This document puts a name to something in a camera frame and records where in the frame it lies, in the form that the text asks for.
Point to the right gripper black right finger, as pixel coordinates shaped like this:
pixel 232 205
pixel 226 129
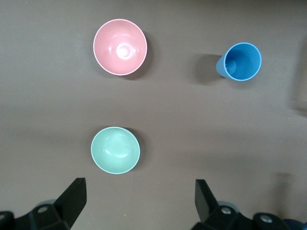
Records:
pixel 206 206

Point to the blue ribbed cup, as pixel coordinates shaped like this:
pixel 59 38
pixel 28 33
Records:
pixel 242 62

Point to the pink bowl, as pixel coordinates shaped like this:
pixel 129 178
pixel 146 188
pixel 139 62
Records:
pixel 120 48

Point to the black round pot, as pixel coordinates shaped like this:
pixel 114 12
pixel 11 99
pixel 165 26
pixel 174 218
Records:
pixel 298 225

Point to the green bowl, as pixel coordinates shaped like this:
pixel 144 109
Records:
pixel 115 151

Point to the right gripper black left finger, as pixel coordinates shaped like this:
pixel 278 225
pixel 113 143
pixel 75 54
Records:
pixel 69 203

